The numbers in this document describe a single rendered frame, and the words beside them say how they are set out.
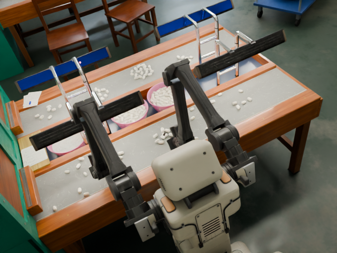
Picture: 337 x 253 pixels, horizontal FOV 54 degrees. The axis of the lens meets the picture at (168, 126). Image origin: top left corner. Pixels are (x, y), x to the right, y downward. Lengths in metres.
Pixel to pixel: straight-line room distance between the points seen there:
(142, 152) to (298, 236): 1.22
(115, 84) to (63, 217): 1.12
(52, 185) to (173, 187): 1.08
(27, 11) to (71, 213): 2.96
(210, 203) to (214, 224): 0.12
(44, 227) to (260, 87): 1.57
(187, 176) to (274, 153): 1.85
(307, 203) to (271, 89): 0.89
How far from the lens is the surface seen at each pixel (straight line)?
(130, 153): 2.02
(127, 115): 2.26
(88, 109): 1.33
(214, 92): 2.27
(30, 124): 2.51
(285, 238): 2.50
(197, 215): 1.17
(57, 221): 1.87
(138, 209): 1.20
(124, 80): 2.56
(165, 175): 1.09
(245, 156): 1.30
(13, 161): 2.07
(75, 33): 4.00
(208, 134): 1.32
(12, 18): 4.37
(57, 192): 2.01
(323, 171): 2.85
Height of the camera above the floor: 2.23
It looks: 45 degrees down
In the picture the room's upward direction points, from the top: 12 degrees counter-clockwise
